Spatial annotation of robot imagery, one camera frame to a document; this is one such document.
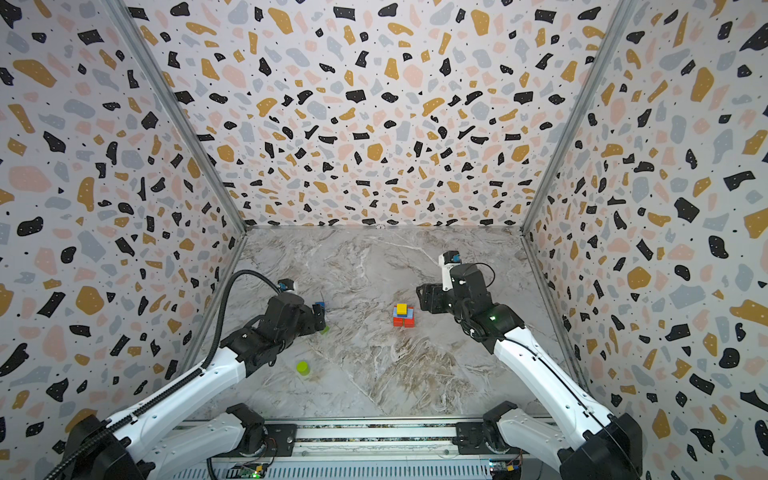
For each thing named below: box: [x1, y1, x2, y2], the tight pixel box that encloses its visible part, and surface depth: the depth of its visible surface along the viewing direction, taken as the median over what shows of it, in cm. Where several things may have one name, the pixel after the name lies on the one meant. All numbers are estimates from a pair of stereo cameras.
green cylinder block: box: [296, 361, 310, 376], surface depth 85 cm
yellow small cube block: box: [396, 303, 409, 315], surface depth 92 cm
